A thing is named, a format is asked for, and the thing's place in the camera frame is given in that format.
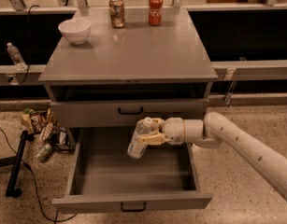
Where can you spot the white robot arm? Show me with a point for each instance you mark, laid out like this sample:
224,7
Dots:
215,129

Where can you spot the closed grey upper drawer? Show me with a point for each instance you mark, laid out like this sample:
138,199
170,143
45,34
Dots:
84,114

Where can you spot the grey metal rail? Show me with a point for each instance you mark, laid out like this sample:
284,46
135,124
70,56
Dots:
233,70

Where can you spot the red cola can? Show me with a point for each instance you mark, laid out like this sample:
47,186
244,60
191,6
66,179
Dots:
155,12

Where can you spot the black stand leg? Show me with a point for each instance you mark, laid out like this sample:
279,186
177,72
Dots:
15,162

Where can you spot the grey drawer cabinet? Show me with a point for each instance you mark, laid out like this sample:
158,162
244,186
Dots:
136,62

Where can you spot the crumpled brown soda can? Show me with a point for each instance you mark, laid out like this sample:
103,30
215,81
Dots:
116,9

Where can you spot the clear bottle on ledge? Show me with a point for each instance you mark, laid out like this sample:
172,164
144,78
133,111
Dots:
16,57

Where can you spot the crushed bottle on floor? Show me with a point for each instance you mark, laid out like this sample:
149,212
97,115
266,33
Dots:
44,152

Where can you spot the snack bag pile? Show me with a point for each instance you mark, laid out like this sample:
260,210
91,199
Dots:
46,125

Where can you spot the clear plastic water bottle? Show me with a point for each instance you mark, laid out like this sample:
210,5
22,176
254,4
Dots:
143,128

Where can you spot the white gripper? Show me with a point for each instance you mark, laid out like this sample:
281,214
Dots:
174,131

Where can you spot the open grey lower drawer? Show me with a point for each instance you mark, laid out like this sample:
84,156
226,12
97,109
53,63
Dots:
103,178

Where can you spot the white ceramic bowl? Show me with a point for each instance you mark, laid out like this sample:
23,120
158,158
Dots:
76,31

